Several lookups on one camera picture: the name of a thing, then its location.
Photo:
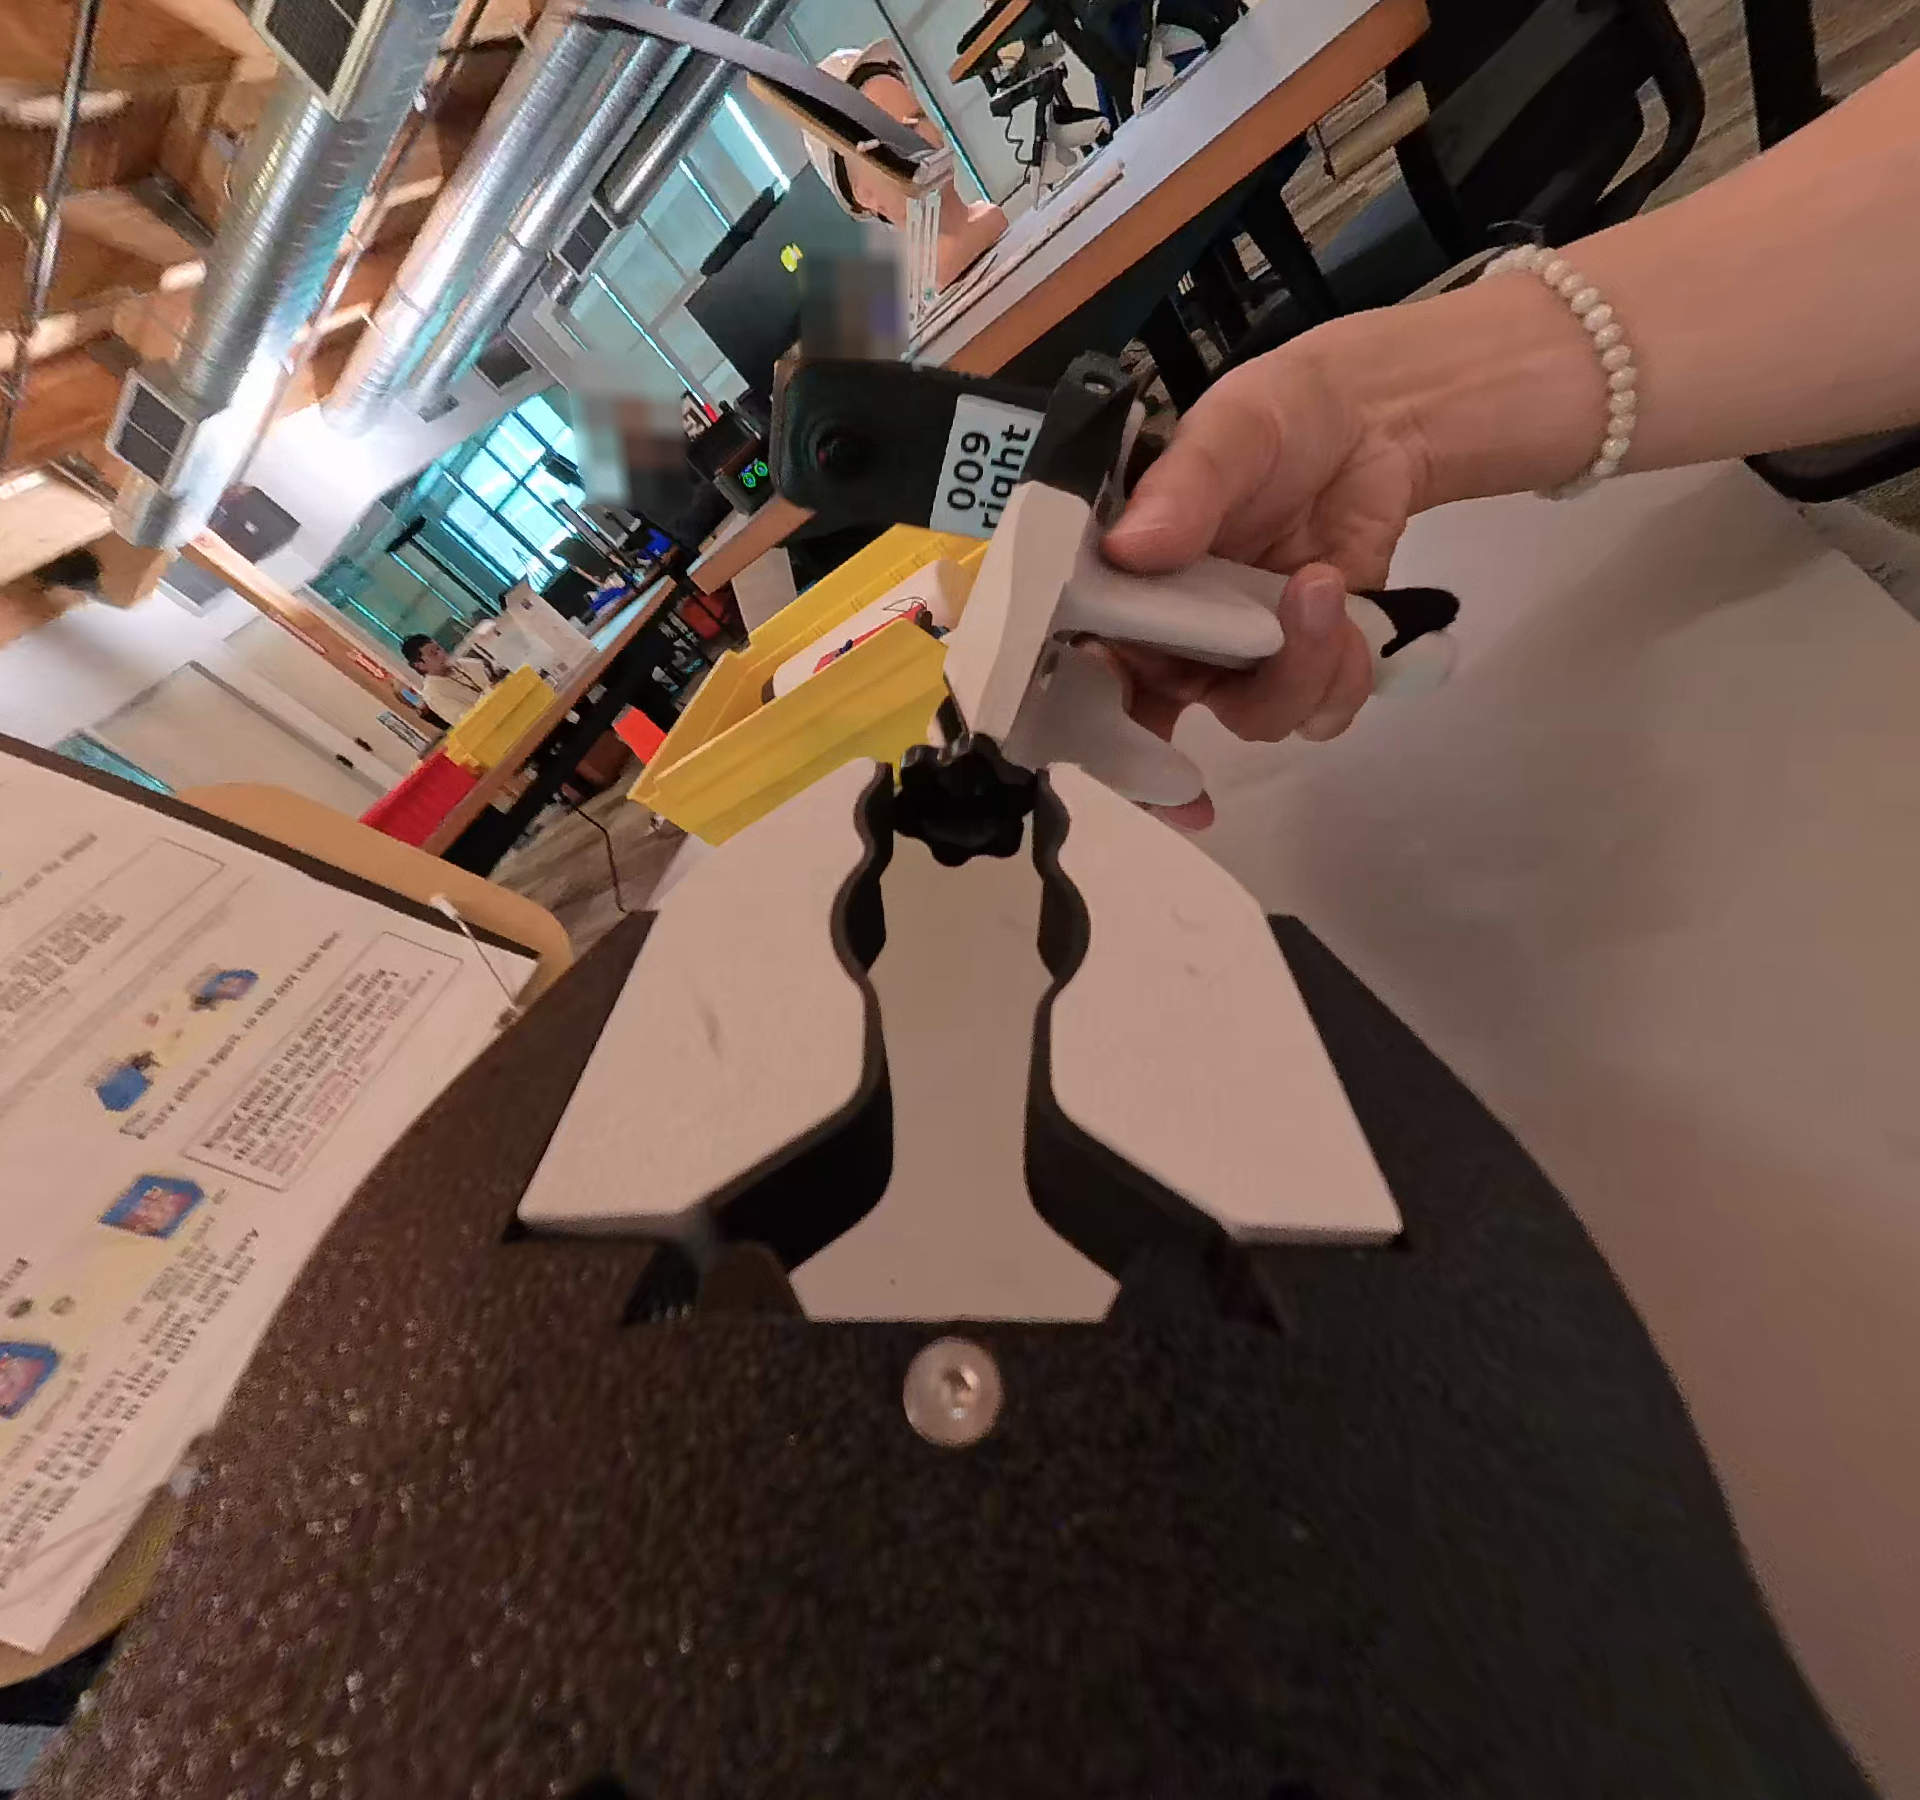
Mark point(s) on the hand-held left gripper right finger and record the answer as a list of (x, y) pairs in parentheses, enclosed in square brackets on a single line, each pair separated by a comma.
[(1216, 1066)]

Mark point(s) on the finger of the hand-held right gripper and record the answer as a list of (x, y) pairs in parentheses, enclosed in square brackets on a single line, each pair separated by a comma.
[(1014, 616)]

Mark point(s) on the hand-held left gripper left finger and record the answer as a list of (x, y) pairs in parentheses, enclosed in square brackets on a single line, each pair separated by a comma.
[(707, 1066)]

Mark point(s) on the black knob with metal screw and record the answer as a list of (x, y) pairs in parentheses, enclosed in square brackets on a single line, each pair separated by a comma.
[(961, 804)]

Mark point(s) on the yellow plastic bin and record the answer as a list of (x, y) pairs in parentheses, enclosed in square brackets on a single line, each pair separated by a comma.
[(504, 721), (780, 750)]

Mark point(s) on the person's right forearm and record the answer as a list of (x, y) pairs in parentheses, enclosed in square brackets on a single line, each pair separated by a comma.
[(1741, 270)]

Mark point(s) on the person's right hand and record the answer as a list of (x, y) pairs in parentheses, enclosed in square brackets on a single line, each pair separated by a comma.
[(1290, 480)]

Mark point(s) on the black clock with green display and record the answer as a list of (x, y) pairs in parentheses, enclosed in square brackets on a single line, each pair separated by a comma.
[(744, 462)]

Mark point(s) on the red plastic bin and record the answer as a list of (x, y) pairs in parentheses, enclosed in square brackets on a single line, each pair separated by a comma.
[(420, 802)]

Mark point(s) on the grey desk with wooden edge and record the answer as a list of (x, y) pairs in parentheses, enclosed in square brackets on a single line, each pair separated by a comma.
[(1201, 166)]

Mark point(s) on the instruction sheet board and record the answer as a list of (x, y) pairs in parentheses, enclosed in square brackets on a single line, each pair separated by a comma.
[(180, 1141)]

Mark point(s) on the black office chair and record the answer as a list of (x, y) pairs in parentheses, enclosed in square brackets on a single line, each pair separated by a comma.
[(1546, 60)]

